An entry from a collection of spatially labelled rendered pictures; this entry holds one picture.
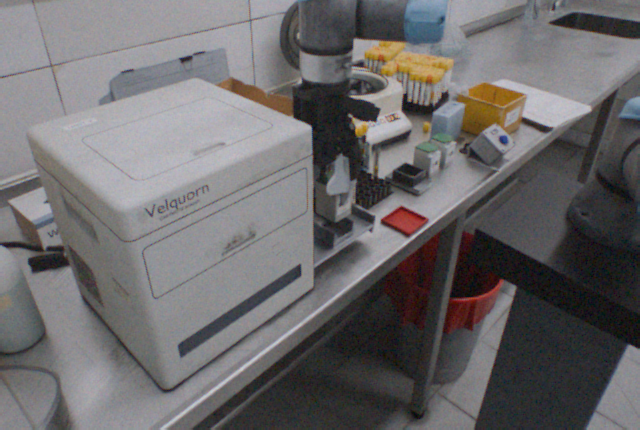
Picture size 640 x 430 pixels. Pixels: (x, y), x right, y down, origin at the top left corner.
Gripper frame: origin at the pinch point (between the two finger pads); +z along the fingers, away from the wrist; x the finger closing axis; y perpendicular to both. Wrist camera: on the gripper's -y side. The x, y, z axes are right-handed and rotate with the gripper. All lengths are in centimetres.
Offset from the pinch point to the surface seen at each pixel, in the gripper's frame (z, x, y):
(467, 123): 11, -8, -62
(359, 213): 8.6, 0.0, -7.3
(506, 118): 7, 1, -65
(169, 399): 13.4, 5.1, 37.1
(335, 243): 8.6, 2.7, 2.3
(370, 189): 11.1, -6.2, -18.4
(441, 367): 91, 3, -51
